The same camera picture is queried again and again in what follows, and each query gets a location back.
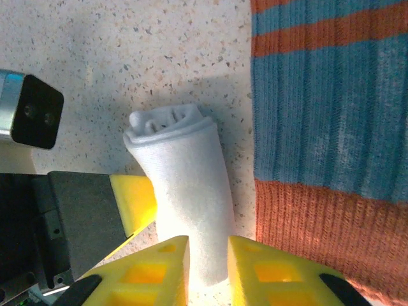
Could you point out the white sock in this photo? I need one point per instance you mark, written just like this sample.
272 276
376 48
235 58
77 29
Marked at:
191 191

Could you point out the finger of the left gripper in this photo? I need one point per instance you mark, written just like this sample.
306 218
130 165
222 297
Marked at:
92 216

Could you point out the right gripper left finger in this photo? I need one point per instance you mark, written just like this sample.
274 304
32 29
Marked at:
143 277

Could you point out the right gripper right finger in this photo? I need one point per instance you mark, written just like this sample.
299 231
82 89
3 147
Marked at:
274 277

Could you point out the blue orange striped sock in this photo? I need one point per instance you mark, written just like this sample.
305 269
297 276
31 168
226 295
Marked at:
318 127

